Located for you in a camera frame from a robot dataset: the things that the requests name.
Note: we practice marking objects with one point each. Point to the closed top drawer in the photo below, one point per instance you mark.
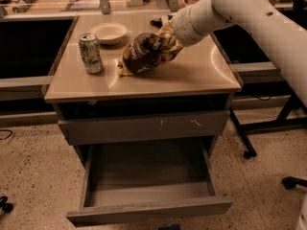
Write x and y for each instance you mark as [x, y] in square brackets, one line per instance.
[143, 127]

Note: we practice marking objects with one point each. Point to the green soda can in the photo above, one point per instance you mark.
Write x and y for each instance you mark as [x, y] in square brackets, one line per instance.
[90, 52]

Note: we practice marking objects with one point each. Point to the black caster wheel left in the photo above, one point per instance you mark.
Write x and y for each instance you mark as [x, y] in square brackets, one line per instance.
[5, 205]

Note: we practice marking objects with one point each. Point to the brown chip bag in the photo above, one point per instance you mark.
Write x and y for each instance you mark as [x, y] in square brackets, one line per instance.
[142, 55]

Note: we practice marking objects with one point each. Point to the open middle drawer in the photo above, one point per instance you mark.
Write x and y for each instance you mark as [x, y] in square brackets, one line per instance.
[149, 180]

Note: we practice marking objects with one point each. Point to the black chair caster base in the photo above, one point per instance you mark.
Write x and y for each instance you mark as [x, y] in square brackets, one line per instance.
[290, 182]

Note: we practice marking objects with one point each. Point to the white bowl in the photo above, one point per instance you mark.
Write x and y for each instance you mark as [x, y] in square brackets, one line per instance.
[109, 33]

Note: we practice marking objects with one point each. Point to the grey drawer cabinet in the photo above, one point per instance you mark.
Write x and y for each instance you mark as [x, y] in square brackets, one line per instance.
[198, 79]

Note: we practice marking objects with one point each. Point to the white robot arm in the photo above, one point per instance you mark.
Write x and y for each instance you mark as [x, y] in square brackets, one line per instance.
[282, 40]

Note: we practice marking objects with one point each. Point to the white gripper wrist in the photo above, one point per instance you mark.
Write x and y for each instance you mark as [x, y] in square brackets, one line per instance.
[182, 23]

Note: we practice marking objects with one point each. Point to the black table leg frame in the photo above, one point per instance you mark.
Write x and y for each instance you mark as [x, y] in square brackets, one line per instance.
[281, 122]

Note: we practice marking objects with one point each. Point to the blue chip bag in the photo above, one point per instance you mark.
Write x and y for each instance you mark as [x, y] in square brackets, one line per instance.
[160, 21]

